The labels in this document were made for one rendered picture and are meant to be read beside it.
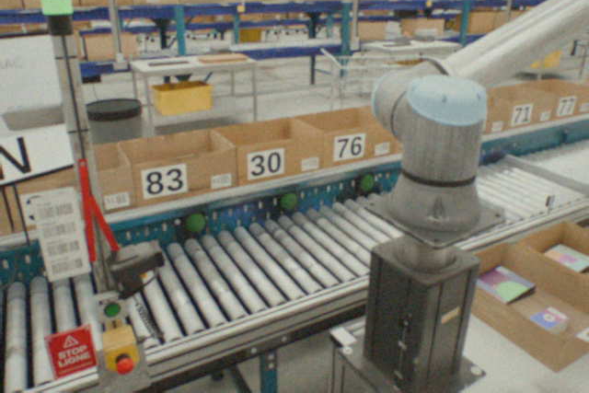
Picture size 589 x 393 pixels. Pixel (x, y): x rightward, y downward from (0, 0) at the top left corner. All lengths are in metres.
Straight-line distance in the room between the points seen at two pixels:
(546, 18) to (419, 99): 0.41
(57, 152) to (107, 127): 3.06
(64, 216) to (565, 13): 1.16
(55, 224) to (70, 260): 0.09
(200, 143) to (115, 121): 2.17
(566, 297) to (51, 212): 1.41
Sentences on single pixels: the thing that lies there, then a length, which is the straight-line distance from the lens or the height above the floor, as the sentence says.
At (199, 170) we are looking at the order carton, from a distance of 1.77.
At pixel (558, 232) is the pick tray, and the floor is 0.81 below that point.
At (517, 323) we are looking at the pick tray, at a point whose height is 0.82.
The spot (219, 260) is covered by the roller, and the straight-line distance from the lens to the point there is 1.66.
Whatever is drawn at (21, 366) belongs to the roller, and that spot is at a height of 0.74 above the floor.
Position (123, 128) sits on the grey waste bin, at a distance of 4.20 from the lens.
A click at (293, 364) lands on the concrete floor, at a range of 2.32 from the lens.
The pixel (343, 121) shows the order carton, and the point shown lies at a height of 0.98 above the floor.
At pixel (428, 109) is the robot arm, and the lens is 0.90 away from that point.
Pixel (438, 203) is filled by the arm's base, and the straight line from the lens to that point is 0.95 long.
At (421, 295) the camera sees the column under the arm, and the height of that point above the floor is 1.05.
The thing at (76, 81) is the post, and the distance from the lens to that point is 0.99.
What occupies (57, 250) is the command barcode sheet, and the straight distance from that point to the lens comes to 1.10.
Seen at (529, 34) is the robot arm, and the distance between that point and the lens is 1.18.
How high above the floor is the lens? 1.64
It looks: 23 degrees down
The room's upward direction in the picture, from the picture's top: straight up
